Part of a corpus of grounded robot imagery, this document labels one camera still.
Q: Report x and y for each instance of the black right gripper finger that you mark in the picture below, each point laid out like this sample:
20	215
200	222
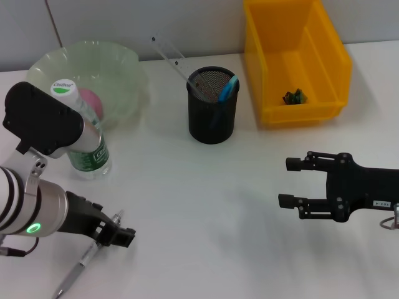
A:
286	201
294	164

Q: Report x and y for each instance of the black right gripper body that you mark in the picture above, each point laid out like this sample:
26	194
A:
358	187

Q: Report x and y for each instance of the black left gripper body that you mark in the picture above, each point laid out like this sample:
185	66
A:
81	215

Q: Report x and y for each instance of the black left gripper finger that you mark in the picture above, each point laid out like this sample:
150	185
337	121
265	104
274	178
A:
120	238

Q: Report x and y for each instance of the clear bottle green label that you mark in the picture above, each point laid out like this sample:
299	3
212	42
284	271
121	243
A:
90	162

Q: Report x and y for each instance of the silver pen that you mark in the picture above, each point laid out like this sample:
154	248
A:
73	274

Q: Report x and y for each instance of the green plastic scrap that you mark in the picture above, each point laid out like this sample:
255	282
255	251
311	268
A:
294	97

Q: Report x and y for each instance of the blue scissors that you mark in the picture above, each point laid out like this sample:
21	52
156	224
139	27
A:
227	90

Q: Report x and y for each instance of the pink peach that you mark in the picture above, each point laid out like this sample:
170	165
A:
93	101

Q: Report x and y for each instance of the transparent plastic ruler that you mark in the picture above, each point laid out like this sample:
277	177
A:
170	56

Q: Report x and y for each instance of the black mesh pen holder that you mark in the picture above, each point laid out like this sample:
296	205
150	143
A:
202	124

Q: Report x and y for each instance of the translucent green fruit bowl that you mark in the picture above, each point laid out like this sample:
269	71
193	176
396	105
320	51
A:
106	65

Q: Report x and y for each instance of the yellow plastic bin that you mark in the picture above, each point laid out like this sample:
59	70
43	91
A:
293	71

